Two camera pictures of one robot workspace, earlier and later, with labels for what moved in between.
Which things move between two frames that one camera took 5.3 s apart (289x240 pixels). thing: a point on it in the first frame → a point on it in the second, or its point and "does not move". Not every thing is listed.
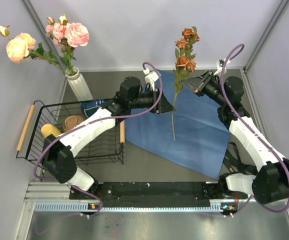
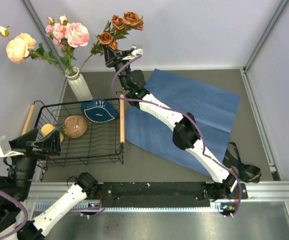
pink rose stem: (56, 31) does not move
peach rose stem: (21, 46) does not move
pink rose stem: (76, 34) does not move
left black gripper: (163, 106) → (51, 143)
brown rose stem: (185, 62) → (119, 27)
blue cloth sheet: (194, 135) does not move
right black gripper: (192, 83) → (110, 56)
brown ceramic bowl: (71, 121) does not move
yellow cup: (48, 129) does not move
